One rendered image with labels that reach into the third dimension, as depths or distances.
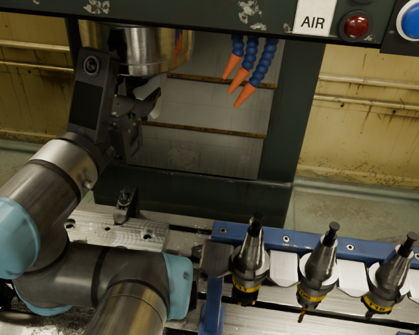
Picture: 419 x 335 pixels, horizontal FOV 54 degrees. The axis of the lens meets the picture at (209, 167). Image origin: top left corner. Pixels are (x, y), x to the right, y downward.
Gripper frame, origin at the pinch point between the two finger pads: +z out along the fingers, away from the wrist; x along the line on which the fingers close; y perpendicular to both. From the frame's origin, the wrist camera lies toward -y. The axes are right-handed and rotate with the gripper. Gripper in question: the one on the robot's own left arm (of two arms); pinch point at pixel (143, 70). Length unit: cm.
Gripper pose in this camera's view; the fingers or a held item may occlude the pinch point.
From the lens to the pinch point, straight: 66.0
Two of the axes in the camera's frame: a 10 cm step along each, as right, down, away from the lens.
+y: -0.3, 7.3, 6.8
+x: 9.4, 2.5, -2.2
